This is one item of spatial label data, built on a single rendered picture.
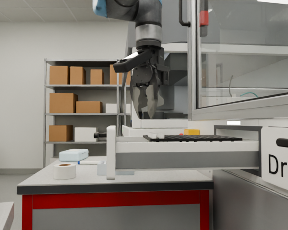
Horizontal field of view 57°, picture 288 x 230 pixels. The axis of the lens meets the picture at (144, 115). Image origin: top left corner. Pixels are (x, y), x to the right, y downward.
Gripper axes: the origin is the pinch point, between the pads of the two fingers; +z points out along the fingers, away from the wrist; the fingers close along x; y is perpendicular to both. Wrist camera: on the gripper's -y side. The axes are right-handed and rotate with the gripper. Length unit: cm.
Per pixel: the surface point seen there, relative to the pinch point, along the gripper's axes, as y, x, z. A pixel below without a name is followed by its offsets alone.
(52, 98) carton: 188, 353, -38
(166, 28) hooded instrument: 69, 40, -52
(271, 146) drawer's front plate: -0.8, -32.8, 6.9
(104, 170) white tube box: 4.2, 20.7, 18.6
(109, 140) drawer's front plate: -18.7, -6.4, 6.1
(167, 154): -8.8, -13.9, 9.1
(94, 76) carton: 232, 300, -74
